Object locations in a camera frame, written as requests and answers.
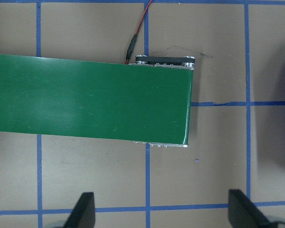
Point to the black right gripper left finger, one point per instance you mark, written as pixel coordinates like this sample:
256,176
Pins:
83,214

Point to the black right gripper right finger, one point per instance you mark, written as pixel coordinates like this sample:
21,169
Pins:
242,213

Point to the green conveyor belt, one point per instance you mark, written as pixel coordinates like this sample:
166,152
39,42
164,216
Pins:
95,100

